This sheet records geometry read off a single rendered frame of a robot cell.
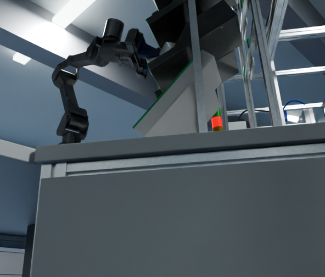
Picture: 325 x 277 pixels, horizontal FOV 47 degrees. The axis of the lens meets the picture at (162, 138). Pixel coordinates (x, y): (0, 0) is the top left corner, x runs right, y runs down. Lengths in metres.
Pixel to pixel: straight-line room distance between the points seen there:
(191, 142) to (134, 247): 0.19
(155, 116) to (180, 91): 0.09
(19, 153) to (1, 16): 2.64
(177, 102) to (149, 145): 0.36
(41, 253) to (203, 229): 0.26
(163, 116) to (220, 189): 0.40
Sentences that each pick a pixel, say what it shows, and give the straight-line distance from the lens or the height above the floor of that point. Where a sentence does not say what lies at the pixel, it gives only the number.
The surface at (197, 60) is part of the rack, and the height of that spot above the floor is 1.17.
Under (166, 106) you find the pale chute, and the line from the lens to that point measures 0.96.
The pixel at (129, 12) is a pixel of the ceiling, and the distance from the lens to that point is 3.51.
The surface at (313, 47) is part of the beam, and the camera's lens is 3.55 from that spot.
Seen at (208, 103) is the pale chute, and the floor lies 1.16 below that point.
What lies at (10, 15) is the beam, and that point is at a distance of 3.33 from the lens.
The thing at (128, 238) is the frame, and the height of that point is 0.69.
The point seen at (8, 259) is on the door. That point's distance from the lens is 8.89.
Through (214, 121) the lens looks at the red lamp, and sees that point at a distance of 1.67.
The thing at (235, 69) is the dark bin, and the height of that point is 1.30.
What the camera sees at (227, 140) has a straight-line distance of 0.63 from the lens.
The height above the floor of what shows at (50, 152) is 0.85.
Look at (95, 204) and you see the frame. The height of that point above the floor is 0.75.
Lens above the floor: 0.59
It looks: 24 degrees up
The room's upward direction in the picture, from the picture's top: 2 degrees counter-clockwise
